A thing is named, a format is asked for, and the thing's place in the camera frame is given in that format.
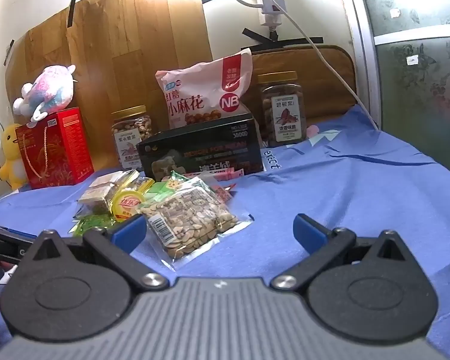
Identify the bright green packet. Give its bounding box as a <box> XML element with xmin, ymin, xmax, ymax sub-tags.
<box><xmin>73</xmin><ymin>212</ymin><xmax>117</xmax><ymax>237</ymax></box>

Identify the round sesame cake clear packet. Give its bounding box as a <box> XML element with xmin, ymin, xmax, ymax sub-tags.
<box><xmin>110</xmin><ymin>178</ymin><xmax>154</xmax><ymax>224</ymax></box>

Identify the light green packet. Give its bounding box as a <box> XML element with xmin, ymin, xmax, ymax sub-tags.
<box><xmin>142</xmin><ymin>187</ymin><xmax>173</xmax><ymax>205</ymax></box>

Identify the brown rounded board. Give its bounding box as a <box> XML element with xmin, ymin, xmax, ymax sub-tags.
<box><xmin>247</xmin><ymin>44</ymin><xmax>358</xmax><ymax>128</ymax></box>

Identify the pink and red printed packet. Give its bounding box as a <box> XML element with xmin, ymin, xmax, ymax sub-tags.
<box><xmin>210</xmin><ymin>184</ymin><xmax>237</xmax><ymax>205</ymax></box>

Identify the black cardboard box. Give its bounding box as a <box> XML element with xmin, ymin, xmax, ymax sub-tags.
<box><xmin>137</xmin><ymin>113</ymin><xmax>265</xmax><ymax>181</ymax></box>

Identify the clear packet of brown squares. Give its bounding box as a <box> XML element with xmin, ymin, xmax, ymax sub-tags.
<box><xmin>77</xmin><ymin>170</ymin><xmax>139</xmax><ymax>214</ymax></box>

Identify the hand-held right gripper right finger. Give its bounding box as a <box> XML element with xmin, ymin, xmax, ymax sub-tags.
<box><xmin>271</xmin><ymin>214</ymin><xmax>424</xmax><ymax>292</ymax></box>

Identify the red gift box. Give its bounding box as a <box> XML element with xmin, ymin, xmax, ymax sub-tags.
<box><xmin>15</xmin><ymin>107</ymin><xmax>95</xmax><ymax>190</ymax></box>

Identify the pecan jar with gold lid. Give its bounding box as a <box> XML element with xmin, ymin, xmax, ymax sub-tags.
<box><xmin>257</xmin><ymin>70</ymin><xmax>307</xmax><ymax>148</ymax></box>

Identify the pink snack bag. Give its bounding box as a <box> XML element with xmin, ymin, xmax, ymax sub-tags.
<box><xmin>155</xmin><ymin>48</ymin><xmax>253</xmax><ymax>130</ymax></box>

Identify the clear seed packet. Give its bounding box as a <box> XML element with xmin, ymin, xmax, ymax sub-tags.
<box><xmin>140</xmin><ymin>178</ymin><xmax>253</xmax><ymax>261</ymax></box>

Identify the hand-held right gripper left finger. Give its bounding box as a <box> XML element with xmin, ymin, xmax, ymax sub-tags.
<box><xmin>17</xmin><ymin>215</ymin><xmax>169</xmax><ymax>293</ymax></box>

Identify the yellow duck plush toy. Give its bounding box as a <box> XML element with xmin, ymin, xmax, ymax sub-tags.
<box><xmin>0</xmin><ymin>123</ymin><xmax>29</xmax><ymax>191</ymax></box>

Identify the pink strip packet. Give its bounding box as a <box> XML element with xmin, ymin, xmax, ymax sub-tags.
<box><xmin>180</xmin><ymin>169</ymin><xmax>245</xmax><ymax>181</ymax></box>

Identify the pink and blue plush toy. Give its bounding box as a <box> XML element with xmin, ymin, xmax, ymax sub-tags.
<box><xmin>13</xmin><ymin>64</ymin><xmax>77</xmax><ymax>128</ymax></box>

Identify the blue printed cloth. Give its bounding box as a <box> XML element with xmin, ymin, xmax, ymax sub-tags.
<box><xmin>0</xmin><ymin>105</ymin><xmax>450</xmax><ymax>360</ymax></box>

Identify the wooden board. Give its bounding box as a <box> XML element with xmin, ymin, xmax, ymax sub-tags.
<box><xmin>5</xmin><ymin>0</ymin><xmax>212</xmax><ymax>166</ymax></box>

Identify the cashew jar with gold lid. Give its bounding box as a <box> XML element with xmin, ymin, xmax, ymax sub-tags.
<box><xmin>110</xmin><ymin>105</ymin><xmax>153</xmax><ymax>170</ymax></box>

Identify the frosted glass door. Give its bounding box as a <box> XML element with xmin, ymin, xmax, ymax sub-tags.
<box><xmin>354</xmin><ymin>0</ymin><xmax>450</xmax><ymax>181</ymax></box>

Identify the green printed snack packet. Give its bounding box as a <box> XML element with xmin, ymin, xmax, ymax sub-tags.
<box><xmin>165</xmin><ymin>171</ymin><xmax>203</xmax><ymax>192</ymax></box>

